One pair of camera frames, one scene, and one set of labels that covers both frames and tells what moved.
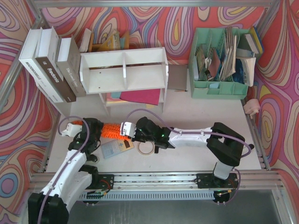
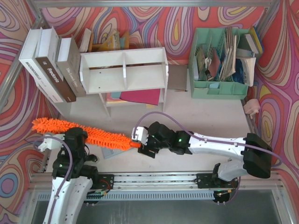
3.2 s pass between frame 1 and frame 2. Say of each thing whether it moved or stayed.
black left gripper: moved
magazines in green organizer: stayed
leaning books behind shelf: stayed
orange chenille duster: moved
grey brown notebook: stayed
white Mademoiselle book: stayed
